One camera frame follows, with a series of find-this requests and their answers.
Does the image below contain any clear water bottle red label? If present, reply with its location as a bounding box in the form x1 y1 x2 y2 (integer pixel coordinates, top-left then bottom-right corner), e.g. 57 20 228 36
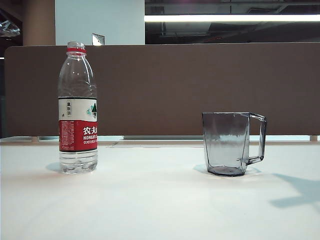
57 41 99 175

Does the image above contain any brown desk partition panel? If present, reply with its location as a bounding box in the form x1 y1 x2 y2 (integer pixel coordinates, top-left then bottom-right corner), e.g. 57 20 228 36
3 44 320 138

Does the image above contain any white ceiling light strip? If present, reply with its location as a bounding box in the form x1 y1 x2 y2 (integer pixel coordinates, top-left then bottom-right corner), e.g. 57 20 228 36
144 14 320 23

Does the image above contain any beige round column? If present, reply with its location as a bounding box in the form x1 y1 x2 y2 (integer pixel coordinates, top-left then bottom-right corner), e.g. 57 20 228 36
22 0 56 47

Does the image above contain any shiny crumpled clear plastic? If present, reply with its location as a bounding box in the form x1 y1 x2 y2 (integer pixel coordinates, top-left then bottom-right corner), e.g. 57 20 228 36
0 19 21 39

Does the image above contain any grey transparent cup with handle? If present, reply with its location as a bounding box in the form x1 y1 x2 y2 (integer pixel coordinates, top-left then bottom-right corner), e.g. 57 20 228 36
201 111 268 177

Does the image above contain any silver metal wall plate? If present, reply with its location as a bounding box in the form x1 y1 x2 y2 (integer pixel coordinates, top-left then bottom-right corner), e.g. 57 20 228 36
91 32 105 46

